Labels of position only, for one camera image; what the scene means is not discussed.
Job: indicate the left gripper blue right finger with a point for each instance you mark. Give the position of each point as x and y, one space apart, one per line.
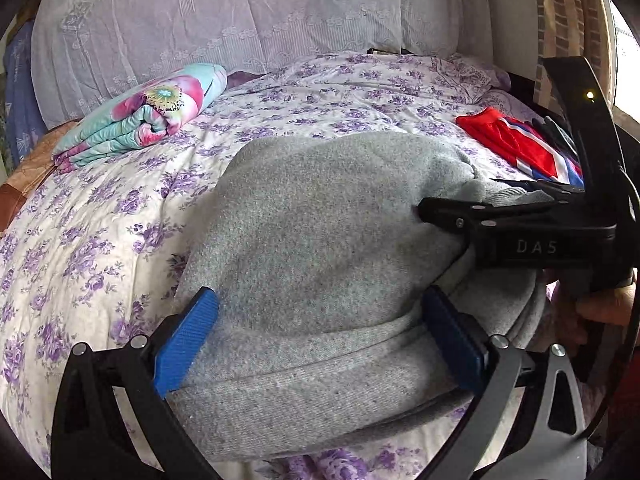
545 440

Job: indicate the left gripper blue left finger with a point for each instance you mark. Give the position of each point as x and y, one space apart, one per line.
89 438

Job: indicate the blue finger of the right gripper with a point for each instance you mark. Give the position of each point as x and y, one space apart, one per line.
549 187
489 225

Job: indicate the grey fleece sweatpants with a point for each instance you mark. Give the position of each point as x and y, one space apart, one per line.
319 261

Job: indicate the right hand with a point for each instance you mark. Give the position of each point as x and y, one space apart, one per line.
569 314

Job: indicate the red white blue garment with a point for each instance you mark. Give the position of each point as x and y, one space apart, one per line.
521 146

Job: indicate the dark green black garment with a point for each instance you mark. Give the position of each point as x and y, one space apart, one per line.
556 137

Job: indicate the purple floral bed quilt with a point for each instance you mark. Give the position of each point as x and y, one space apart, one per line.
97 254

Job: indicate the beige brick pattern curtain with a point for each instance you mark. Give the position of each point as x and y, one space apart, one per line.
580 28

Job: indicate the brown orange pillow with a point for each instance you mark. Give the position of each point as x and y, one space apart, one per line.
30 174

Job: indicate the folded floral teal pink blanket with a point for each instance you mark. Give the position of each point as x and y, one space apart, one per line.
141 117

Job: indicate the blue patterned pillow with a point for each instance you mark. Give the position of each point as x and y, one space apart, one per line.
24 124

